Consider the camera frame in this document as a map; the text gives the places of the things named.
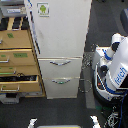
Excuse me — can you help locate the green android sticker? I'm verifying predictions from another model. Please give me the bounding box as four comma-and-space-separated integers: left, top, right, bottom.
37, 3, 49, 17

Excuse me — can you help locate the wooden drawer cabinet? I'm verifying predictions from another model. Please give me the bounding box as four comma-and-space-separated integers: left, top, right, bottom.
0, 17, 45, 97

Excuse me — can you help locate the coiled cable on floor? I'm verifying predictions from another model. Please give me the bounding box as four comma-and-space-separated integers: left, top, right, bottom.
78, 78, 93, 94

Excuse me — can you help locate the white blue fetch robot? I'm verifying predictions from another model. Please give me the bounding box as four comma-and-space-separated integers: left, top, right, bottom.
91, 32, 128, 108

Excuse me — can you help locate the white fridge middle drawer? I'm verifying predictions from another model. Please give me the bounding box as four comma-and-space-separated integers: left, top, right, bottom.
39, 58, 82, 79

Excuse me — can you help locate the white fridge drawer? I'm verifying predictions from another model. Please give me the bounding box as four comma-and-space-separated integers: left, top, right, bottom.
44, 78, 79, 99
39, 58, 82, 79

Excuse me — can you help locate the white fridge bottom drawer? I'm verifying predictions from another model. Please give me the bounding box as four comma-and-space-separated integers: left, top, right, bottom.
44, 78, 79, 99

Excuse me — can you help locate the grey box on cabinet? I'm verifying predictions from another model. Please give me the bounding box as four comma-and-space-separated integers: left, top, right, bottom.
1, 5, 26, 17

